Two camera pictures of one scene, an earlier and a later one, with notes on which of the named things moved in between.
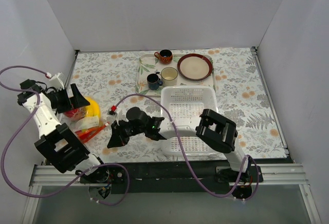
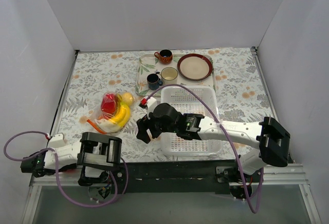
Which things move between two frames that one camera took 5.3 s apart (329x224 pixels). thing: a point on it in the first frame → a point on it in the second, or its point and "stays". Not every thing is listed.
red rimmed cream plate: [195, 67] stays
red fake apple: [70, 113] → [108, 103]
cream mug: [169, 75] stays
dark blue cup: [153, 81] stays
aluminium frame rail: [291, 173] stays
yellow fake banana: [92, 110] → [122, 116]
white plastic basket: [185, 101] stays
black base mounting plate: [174, 176] stays
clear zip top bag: [86, 120] → [114, 112]
